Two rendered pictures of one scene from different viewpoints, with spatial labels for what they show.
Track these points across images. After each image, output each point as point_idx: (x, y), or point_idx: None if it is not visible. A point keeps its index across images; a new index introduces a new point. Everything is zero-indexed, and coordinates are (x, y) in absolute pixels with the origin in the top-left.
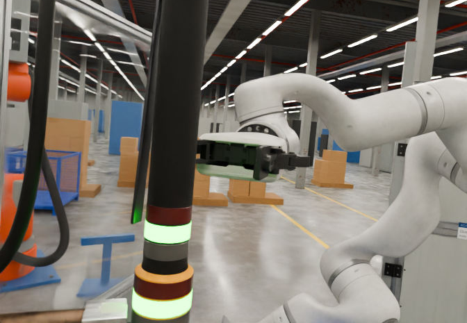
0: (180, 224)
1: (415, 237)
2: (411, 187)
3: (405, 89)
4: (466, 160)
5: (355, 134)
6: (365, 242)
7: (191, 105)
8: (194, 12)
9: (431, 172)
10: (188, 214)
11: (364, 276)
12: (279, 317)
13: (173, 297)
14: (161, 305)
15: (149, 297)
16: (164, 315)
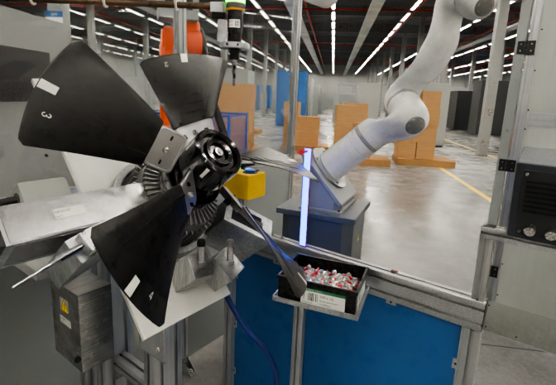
0: None
1: (435, 58)
2: (433, 23)
3: None
4: None
5: None
6: (407, 71)
7: None
8: None
9: (449, 11)
10: None
11: (406, 96)
12: (351, 132)
13: None
14: None
15: None
16: None
